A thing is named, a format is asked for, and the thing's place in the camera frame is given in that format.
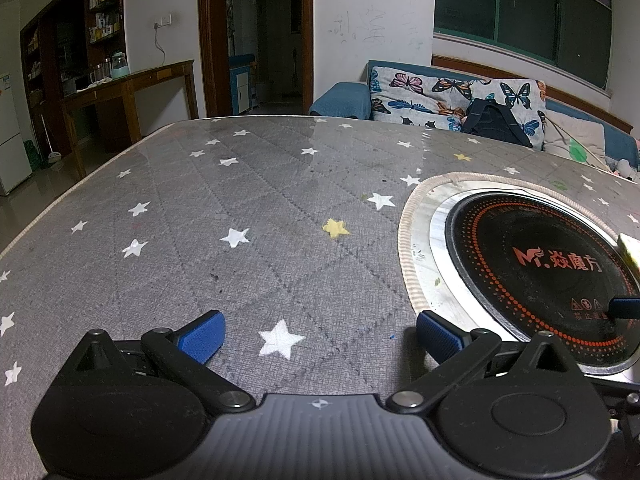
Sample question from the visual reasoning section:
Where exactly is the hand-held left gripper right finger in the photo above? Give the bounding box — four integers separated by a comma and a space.
386, 310, 583, 413

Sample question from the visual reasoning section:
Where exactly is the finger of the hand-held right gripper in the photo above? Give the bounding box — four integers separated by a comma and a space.
606, 297, 640, 320
582, 375, 640, 433

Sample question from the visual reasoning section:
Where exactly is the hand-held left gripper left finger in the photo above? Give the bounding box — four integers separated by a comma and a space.
62, 310, 257, 413

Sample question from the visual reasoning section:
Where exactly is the yellow sponge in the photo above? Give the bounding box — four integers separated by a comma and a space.
616, 232, 640, 273

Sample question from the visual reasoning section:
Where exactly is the grey star-print table cover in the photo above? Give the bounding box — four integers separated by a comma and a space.
0, 116, 640, 411

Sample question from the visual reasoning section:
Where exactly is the cream pillow with green print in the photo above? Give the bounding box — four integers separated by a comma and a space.
542, 110, 608, 167

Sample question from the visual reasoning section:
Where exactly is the black backpack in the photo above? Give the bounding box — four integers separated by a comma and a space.
460, 98, 533, 148

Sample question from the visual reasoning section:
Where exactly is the white broom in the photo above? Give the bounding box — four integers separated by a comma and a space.
39, 112, 65, 170

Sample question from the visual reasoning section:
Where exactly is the butterfly-print cushion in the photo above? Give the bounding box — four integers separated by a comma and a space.
369, 64, 547, 150

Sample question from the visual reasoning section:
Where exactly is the blue and white cabinet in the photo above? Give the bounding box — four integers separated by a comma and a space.
229, 52, 255, 116

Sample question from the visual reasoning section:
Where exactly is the blue sofa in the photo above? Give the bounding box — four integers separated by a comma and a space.
309, 60, 640, 171

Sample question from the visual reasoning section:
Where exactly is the wooden desk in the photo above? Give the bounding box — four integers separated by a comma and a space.
61, 59, 198, 181

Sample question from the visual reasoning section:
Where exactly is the white refrigerator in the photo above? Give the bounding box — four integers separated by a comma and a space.
0, 72, 33, 197

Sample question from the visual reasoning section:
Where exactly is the green-framed window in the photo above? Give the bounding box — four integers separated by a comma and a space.
434, 0, 613, 92

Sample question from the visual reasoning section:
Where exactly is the dark wooden shelf cabinet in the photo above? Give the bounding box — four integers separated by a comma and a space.
20, 0, 126, 111

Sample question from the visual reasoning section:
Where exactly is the brown wooden door frame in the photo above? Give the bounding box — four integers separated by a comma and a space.
197, 0, 315, 118

